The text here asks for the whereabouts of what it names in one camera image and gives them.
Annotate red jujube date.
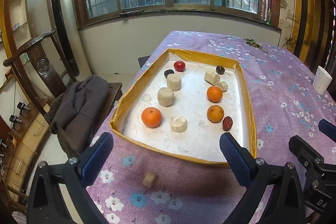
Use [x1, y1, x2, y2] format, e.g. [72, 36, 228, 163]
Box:
[222, 116, 233, 132]

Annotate small beige corn chunk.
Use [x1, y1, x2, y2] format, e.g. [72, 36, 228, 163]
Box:
[216, 81, 228, 92]

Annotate small orange mandarin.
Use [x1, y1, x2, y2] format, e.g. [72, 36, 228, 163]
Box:
[207, 86, 223, 102]

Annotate dark round fruit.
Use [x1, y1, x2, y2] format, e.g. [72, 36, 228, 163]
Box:
[216, 65, 226, 75]

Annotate large orange mandarin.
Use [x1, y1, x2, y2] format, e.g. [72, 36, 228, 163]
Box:
[141, 107, 162, 128]

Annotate large beige corn piece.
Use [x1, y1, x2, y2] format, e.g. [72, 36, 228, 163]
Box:
[157, 88, 175, 107]

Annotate red tomato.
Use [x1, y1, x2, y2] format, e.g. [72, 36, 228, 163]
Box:
[174, 61, 186, 72]

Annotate dark purple plum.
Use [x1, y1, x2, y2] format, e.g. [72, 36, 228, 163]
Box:
[164, 69, 174, 78]

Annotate white dotted paper cup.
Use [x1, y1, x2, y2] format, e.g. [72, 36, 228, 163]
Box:
[312, 66, 333, 96]

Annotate grey jacket on chair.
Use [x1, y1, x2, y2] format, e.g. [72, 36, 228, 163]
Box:
[44, 76, 109, 158]

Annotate small tan cube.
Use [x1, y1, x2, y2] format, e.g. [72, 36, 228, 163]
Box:
[142, 172, 158, 189]

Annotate green dried leaves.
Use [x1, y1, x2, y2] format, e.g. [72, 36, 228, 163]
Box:
[244, 38, 267, 53]

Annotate dark wooden chair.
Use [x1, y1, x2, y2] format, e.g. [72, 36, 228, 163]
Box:
[3, 28, 122, 140]

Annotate yellow-rimmed white tray box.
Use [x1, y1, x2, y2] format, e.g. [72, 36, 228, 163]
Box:
[110, 48, 257, 166]

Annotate standing air conditioner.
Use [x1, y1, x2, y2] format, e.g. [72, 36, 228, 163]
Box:
[46, 0, 92, 80]

